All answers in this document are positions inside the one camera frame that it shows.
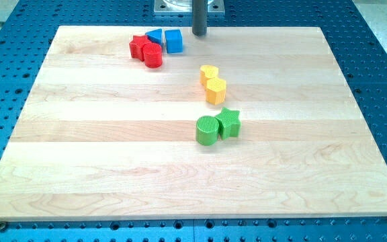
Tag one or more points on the blue cube block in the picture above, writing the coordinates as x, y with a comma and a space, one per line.
174, 41

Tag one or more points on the blue triangle block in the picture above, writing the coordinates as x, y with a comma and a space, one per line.
155, 36

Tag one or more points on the green cylinder block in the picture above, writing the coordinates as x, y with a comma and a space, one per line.
207, 128

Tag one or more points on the green star block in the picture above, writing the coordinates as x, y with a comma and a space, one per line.
229, 123

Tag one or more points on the yellow hexagon block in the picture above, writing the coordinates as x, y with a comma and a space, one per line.
215, 91

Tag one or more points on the yellow heart block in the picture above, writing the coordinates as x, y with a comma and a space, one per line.
207, 72

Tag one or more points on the light wooden board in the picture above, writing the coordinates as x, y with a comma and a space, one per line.
103, 137

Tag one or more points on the red cylinder block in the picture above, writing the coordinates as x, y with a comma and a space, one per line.
152, 53

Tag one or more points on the red star block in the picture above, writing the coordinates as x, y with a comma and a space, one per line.
136, 46

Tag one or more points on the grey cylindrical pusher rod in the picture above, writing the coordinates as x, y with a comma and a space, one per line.
199, 17

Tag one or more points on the blue perforated metal table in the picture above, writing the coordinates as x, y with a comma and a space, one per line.
26, 36

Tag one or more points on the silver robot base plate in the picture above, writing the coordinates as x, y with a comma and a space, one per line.
184, 7

